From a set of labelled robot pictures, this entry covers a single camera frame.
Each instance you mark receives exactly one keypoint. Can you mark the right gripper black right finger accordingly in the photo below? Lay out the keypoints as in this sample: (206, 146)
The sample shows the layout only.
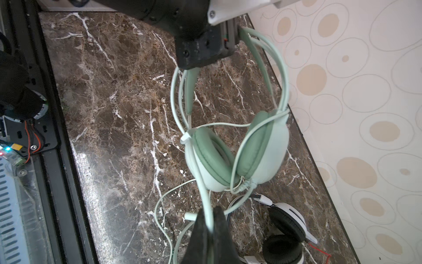
(222, 249)

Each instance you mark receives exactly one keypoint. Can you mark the white black headphones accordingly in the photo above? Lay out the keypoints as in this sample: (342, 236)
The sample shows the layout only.
(286, 247)

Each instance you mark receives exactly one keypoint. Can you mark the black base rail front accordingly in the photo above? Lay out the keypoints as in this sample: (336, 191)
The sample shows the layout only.
(43, 215)

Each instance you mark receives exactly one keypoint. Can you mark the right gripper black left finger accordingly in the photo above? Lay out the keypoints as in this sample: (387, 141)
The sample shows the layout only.
(197, 249)

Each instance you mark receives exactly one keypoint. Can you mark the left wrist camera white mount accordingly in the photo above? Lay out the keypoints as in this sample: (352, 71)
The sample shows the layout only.
(244, 8)

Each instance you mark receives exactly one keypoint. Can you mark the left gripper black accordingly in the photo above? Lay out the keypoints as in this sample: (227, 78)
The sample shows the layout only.
(197, 42)

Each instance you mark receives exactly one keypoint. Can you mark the mint green headphones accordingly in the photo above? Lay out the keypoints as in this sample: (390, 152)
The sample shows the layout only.
(232, 157)

